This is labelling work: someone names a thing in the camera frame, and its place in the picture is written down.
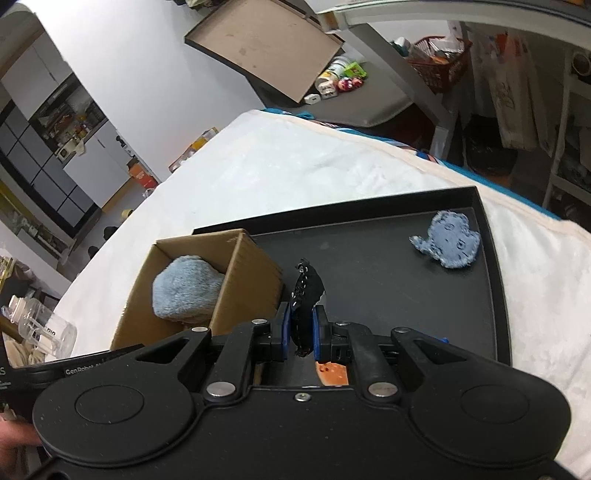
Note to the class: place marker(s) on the green toy box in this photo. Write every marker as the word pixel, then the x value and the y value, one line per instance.
pixel 355 70

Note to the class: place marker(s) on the orange snack packets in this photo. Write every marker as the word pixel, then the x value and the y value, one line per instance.
pixel 196 145

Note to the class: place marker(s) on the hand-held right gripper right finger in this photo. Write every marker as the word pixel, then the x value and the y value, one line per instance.
pixel 317 334

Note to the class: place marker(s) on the red basket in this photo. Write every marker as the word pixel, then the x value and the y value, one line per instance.
pixel 438 64

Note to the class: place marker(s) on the white cabinet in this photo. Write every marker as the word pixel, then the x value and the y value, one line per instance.
pixel 104 161

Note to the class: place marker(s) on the red small toys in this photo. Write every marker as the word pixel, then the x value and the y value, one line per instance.
pixel 350 84

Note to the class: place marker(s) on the black slipper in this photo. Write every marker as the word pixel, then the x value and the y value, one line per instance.
pixel 110 233

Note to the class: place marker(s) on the blue-grey fluffy cloth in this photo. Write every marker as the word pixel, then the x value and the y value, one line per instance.
pixel 187 288

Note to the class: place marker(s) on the black glass cabinet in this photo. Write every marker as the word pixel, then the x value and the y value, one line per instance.
pixel 41 180

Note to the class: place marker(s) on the orange cardboard box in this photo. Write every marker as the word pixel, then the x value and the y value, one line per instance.
pixel 142 174

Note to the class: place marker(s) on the white tote bag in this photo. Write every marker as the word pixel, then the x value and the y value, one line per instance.
pixel 512 92

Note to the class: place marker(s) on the brown board with black frame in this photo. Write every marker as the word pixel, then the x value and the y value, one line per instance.
pixel 263 41

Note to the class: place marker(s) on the clear plastic bottle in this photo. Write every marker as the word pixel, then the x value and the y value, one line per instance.
pixel 41 330

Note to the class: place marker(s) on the black tray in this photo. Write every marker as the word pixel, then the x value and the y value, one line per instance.
pixel 392 304

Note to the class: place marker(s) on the black trash bag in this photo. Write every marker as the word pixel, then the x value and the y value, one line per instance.
pixel 490 145

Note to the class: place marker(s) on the white charger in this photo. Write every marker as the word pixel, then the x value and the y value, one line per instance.
pixel 313 98

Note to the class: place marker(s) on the yellow tape roll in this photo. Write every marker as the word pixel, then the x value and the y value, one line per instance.
pixel 127 214

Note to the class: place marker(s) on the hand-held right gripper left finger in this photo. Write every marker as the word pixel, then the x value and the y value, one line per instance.
pixel 285 332

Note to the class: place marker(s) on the burger plush toy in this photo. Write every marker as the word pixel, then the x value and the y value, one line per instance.
pixel 330 373

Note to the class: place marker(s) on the white table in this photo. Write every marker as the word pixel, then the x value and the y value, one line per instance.
pixel 392 60

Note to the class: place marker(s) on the white shelf rack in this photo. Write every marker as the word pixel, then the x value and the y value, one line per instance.
pixel 570 138

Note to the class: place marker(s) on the person's left hand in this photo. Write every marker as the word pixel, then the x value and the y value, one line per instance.
pixel 16 434

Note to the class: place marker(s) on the black round plush toy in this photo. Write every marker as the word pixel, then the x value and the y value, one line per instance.
pixel 307 286

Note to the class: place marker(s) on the white and green can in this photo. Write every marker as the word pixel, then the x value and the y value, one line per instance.
pixel 333 73

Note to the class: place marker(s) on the grey-blue plush toy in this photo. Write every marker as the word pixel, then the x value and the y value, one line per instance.
pixel 450 240

